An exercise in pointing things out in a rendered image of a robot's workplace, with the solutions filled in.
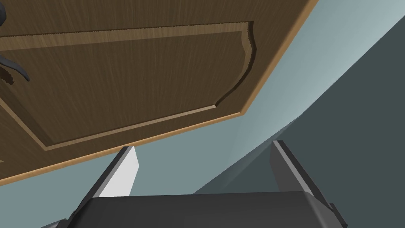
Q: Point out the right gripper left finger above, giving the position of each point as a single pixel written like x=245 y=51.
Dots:
x=121 y=177

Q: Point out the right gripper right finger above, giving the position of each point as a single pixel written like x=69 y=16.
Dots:
x=289 y=174

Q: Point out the brown wooden door leaf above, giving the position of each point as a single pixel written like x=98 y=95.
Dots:
x=126 y=79

